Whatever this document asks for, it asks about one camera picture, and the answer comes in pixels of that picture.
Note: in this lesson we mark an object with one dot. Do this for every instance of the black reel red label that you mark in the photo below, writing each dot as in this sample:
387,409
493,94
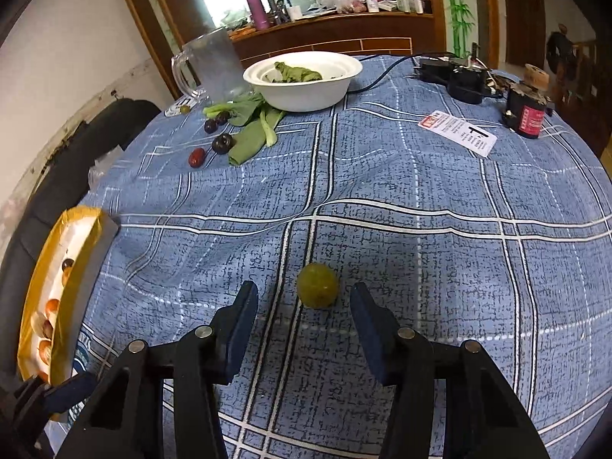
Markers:
523,112

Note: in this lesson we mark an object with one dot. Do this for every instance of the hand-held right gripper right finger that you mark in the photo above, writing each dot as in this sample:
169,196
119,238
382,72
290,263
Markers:
370,330

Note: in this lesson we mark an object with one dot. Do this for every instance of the blue checked tablecloth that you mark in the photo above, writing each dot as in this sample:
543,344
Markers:
430,258

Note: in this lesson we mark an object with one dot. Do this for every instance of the black power strip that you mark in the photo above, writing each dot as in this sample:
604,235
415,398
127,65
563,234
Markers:
432,69

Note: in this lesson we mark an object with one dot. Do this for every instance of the black leather sofa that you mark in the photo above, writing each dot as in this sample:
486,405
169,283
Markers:
114,124

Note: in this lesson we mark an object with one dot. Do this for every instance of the glass mug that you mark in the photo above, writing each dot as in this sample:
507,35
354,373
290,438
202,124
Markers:
220,62

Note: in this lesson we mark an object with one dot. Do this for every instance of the wooden door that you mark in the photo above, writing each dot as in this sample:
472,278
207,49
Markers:
523,19

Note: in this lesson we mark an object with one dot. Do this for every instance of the bamboo painted panel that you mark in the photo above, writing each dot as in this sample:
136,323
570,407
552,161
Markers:
456,9

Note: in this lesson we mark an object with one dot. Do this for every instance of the white printed card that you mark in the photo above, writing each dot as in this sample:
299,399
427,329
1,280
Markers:
459,131

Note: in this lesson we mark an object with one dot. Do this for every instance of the wooden spool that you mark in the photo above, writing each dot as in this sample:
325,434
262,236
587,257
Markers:
535,76

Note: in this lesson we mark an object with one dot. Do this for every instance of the wooden cabinet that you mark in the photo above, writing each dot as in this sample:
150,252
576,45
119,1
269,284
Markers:
334,33

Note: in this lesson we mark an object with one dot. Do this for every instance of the red jujube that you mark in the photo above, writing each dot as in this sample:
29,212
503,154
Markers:
196,157

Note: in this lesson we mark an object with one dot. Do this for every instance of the black power adapter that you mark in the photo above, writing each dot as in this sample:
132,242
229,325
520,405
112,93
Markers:
466,86

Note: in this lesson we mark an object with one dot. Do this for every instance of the purple bottle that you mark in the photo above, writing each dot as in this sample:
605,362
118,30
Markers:
257,9

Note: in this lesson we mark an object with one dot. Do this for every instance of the white foam box yellow tape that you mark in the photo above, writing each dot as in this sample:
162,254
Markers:
81,239

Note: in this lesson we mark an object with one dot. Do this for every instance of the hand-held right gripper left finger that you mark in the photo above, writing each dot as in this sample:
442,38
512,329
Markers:
239,325

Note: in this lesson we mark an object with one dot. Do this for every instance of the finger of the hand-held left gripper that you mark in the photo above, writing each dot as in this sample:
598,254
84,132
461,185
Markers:
71,389

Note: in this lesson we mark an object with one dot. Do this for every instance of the white bowl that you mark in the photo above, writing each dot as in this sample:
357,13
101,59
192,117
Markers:
306,93

